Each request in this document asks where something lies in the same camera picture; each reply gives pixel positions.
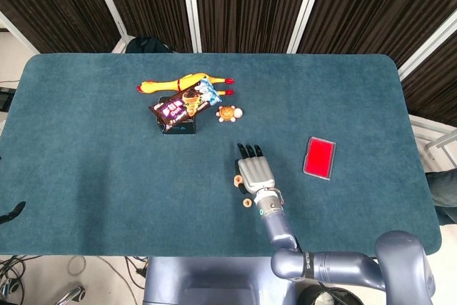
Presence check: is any black floor cable bundle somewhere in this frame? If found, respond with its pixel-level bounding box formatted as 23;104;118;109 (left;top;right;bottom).
0;254;40;305

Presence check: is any orange turtle toy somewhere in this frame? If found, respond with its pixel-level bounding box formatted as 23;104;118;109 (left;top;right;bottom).
215;104;244;124

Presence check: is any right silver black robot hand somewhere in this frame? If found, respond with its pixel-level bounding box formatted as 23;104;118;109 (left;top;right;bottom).
233;142;276;196

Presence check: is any black waste bin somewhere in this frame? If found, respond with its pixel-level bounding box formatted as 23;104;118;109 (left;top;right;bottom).
299;283;363;305

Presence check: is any chrome chair base leg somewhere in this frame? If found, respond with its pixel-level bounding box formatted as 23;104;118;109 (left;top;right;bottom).
53;284;86;305

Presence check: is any red card in clear case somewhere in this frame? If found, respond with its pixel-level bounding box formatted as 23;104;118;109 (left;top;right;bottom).
302;136;337;180

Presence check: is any yellow rubber chicken toy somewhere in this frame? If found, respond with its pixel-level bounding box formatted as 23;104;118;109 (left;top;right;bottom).
136;71;236;97

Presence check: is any black power cable plug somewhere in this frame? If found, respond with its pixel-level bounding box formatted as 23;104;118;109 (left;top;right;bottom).
124;256;149;279

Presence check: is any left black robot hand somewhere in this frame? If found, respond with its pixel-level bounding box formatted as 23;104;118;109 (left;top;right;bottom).
0;201;27;226

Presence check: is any white metal rack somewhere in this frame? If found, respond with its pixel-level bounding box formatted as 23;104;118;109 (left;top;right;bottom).
410;115;457;170

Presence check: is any blue-grey robot torso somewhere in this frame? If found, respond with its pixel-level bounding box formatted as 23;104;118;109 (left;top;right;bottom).
142;256;299;305

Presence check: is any person in blue jeans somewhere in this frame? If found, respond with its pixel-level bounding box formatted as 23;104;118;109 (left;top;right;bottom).
426;169;457;226

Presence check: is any black cardboard box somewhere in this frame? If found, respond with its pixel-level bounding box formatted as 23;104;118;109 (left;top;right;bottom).
156;96;198;136

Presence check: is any white partition frame post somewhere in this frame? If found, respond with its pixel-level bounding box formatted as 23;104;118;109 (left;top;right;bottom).
397;15;457;81
85;0;130;44
179;0;203;54
286;0;330;54
0;10;39;55

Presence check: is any black backpack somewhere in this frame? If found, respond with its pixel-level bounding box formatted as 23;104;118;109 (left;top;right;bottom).
124;36;172;54

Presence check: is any teal table cloth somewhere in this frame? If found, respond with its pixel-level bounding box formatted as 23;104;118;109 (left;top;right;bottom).
0;53;443;258

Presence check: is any brown snack bag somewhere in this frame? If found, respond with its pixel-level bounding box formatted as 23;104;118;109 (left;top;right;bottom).
148;79;223;128

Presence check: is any black electronic device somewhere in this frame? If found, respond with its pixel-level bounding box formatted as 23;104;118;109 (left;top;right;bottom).
0;86;16;111

